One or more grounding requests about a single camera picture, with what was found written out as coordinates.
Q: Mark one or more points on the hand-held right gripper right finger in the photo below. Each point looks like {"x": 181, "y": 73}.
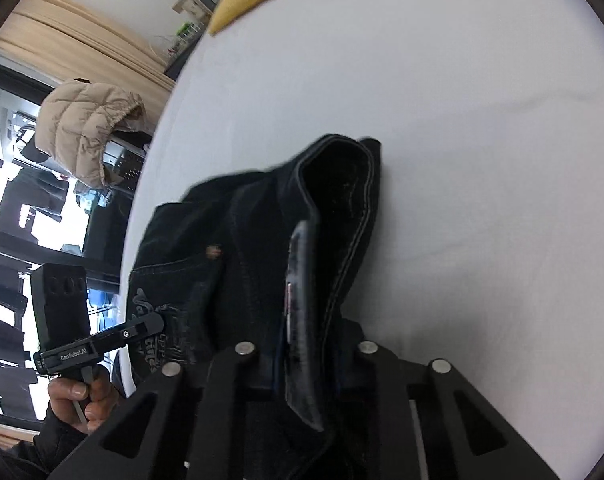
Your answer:
{"x": 367, "y": 375}

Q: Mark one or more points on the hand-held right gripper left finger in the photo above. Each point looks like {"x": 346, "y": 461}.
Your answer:
{"x": 232, "y": 385}

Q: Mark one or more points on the black denim pants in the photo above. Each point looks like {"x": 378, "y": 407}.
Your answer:
{"x": 262, "y": 220}

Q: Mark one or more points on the person's left forearm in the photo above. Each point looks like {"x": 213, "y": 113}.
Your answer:
{"x": 42, "y": 445}

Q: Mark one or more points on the person's left hand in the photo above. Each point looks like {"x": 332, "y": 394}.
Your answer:
{"x": 102, "y": 400}

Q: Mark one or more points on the beige puffer jacket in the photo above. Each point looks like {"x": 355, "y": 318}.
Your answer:
{"x": 82, "y": 120}

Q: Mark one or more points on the beige curtain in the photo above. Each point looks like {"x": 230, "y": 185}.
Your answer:
{"x": 82, "y": 45}

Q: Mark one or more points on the white bed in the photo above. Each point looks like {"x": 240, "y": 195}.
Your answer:
{"x": 432, "y": 110}

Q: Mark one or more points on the black window frame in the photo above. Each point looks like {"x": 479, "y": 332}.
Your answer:
{"x": 12, "y": 77}

